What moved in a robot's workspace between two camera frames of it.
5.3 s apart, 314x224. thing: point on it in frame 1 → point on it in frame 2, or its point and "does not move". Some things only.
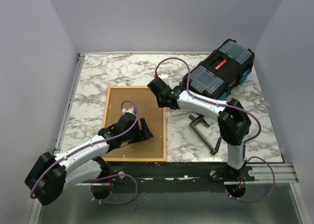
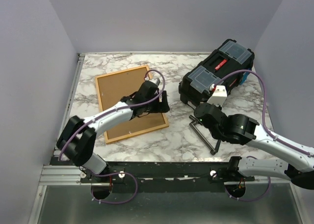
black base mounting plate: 170,177 does not move
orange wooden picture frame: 152,149 → 112,87
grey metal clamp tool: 200,117 does not move
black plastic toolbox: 228,66 does not move
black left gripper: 145,134 → 161,107
